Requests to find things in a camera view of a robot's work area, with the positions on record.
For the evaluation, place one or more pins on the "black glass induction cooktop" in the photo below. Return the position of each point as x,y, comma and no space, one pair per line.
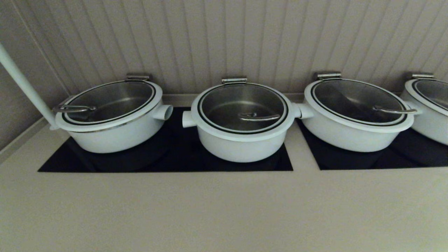
402,157
175,154

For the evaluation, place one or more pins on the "white round pole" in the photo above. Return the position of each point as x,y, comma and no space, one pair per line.
24,85

